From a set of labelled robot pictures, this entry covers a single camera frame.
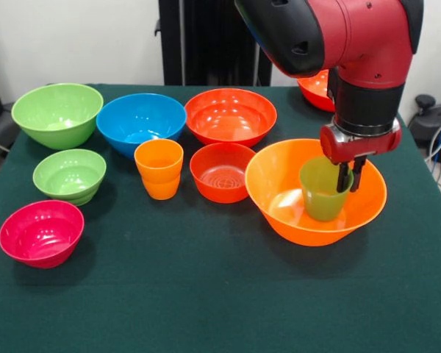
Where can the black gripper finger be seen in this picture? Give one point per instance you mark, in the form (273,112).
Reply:
(343,178)
(359,173)

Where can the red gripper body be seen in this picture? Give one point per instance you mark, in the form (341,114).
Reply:
(356,147)

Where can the green cup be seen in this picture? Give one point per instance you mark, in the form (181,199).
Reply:
(321,202)

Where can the large orange bowl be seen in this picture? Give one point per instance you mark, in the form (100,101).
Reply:
(275,184)

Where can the large red bowl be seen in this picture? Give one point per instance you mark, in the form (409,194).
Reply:
(316,92)
(229,115)

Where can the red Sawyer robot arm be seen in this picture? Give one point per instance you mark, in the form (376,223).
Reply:
(353,36)

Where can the small red bowl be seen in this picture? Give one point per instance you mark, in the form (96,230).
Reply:
(220,173)

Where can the dark green table cloth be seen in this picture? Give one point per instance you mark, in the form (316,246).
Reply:
(206,276)

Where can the orange cup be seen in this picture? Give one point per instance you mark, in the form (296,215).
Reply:
(158,173)

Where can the blue bowl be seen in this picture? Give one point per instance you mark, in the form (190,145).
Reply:
(139,117)

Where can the small green bowl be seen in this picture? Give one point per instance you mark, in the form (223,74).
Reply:
(68,176)

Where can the large green bowl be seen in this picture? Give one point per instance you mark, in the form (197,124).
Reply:
(55,110)

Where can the pink bowl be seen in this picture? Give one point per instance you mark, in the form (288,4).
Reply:
(40,235)

